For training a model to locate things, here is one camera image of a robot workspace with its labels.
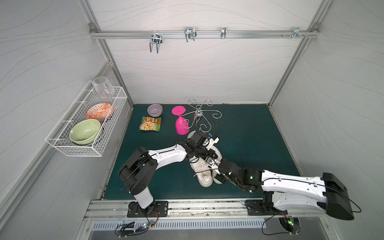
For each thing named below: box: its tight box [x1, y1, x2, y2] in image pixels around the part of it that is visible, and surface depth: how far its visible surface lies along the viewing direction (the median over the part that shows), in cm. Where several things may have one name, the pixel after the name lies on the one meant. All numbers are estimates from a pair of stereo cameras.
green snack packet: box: [139, 116, 162, 132], surface depth 109 cm
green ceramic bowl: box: [69, 119, 101, 145], surface depth 62 cm
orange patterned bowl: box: [86, 103, 115, 121], surface depth 72 cm
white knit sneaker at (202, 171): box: [189, 156, 213, 188], surface depth 81 cm
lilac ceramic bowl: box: [147, 103, 164, 118], surface depth 113 cm
